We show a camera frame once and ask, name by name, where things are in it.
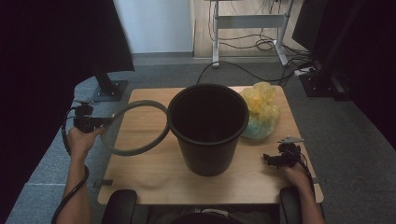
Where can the small grey table bracket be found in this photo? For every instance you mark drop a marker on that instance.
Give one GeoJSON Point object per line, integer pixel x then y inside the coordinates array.
{"type": "Point", "coordinates": [104, 183]}

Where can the yellow plastic trash bag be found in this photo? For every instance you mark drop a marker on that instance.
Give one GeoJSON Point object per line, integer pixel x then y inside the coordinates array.
{"type": "Point", "coordinates": [261, 109]}

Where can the white power strip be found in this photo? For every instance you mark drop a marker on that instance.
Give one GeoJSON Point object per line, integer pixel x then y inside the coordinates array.
{"type": "Point", "coordinates": [303, 71]}

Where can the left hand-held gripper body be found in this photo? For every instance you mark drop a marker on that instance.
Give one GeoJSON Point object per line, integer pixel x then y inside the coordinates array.
{"type": "Point", "coordinates": [87, 123]}

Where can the dark curtain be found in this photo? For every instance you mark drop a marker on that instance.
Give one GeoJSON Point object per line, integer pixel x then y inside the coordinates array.
{"type": "Point", "coordinates": [46, 46]}

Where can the black chair armrest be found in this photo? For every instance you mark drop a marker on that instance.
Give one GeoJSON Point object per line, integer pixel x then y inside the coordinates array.
{"type": "Point", "coordinates": [289, 207]}
{"type": "Point", "coordinates": [121, 207]}

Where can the white metal stand frame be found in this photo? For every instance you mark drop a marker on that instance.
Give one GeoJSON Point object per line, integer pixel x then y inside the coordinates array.
{"type": "Point", "coordinates": [249, 21]}

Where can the person's right hand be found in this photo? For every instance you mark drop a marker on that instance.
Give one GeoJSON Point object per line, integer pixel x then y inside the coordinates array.
{"type": "Point", "coordinates": [297, 179]}

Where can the black stand with base plate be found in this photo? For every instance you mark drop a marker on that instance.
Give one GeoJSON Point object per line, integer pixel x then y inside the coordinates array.
{"type": "Point", "coordinates": [109, 88]}

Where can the person's left hand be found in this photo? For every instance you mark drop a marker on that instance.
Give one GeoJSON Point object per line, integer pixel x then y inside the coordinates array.
{"type": "Point", "coordinates": [79, 144]}

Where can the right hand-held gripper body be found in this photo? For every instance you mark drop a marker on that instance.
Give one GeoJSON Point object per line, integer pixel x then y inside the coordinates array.
{"type": "Point", "coordinates": [289, 155]}

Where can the black stand base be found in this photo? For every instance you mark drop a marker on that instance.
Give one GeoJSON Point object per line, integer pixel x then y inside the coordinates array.
{"type": "Point", "coordinates": [323, 85]}

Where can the black ribbed trash bin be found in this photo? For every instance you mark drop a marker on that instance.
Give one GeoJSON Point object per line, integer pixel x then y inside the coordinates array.
{"type": "Point", "coordinates": [207, 124]}

